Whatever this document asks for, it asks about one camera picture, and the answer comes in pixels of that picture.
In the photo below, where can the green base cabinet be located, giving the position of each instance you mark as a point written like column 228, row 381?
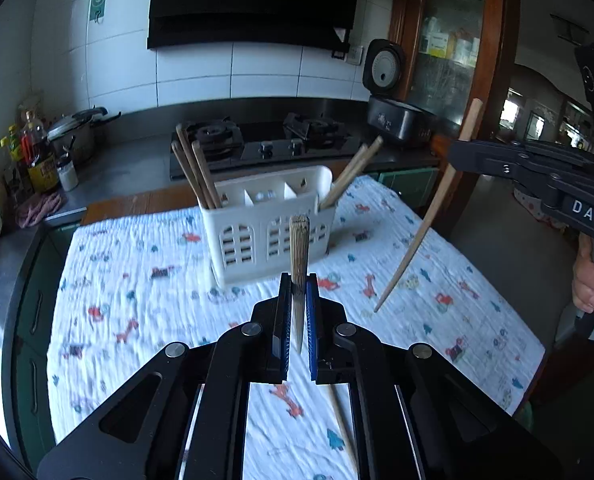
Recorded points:
column 412, row 185

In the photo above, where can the white wall socket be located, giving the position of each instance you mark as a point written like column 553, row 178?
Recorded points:
column 355, row 55

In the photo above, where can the wooden glass-door cabinet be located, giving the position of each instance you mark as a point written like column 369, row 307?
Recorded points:
column 497, row 60

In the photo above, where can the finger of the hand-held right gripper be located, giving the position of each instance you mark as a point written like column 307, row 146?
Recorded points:
column 517, row 175
column 527, row 150

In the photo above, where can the green wall hook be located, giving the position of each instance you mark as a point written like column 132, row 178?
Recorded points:
column 98, row 5

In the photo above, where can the steel pressure cooker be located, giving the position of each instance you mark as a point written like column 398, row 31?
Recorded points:
column 72, row 135

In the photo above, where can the printed white blanket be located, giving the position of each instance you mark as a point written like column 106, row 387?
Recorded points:
column 152, row 320

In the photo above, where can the black range hood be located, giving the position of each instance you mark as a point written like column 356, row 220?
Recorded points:
column 252, row 0

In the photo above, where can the white plastic utensil holder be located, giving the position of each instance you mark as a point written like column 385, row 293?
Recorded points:
column 267, row 202

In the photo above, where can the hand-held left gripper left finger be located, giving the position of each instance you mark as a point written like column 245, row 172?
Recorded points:
column 282, row 330

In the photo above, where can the dark oil bottle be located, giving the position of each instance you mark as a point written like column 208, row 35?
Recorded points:
column 39, row 160

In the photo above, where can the small white jar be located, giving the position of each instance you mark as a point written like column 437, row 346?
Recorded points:
column 68, row 175

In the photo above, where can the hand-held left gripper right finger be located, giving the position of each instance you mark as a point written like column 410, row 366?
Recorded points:
column 313, row 330

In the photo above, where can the black rice cooker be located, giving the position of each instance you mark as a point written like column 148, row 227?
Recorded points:
column 397, row 120

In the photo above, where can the pink cloth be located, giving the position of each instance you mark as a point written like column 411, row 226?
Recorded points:
column 39, row 210

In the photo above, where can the yellow green bottle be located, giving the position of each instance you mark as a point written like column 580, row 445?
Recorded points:
column 12, row 150

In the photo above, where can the bamboo chopstick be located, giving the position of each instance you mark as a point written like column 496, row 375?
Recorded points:
column 194, row 160
column 299, row 245
column 204, row 170
column 349, row 170
column 187, row 170
column 362, row 157
column 344, row 430
column 423, row 225

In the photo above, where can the black gas stove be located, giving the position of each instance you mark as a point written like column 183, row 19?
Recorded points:
column 272, row 147

